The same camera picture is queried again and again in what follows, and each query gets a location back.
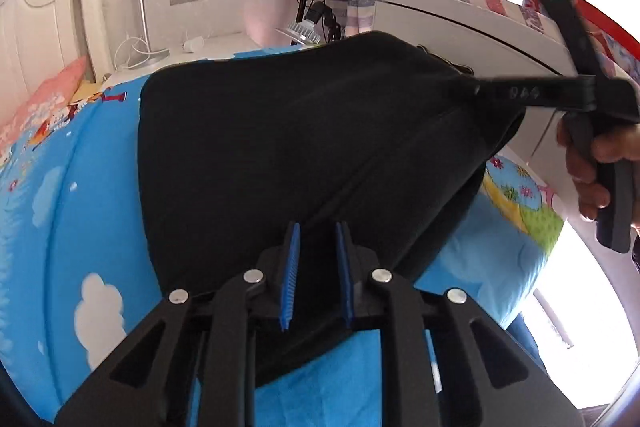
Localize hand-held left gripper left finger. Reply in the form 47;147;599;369
54;222;302;427

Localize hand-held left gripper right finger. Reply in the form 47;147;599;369
334;221;578;427

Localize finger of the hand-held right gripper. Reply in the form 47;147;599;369
472;76;567;108

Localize black pants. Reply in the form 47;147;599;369
136;31;526;388

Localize person's right hand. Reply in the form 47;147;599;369
556;122;640;228

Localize folded patterned quilt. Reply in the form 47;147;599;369
385;0;640;82

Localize white cabinet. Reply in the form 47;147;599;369
372;0;583;162

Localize cartoon printed bedsheet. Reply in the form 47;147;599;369
0;49;566;427

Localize silver spot lamp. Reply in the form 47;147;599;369
275;2;336;48

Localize white nightstand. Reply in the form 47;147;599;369
102;29;301;82

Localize silver curved desk lamp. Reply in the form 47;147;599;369
112;0;171;72

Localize pink floral pillow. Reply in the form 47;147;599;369
0;56;90;158

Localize white wooden headboard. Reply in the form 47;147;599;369
0;0;113;82

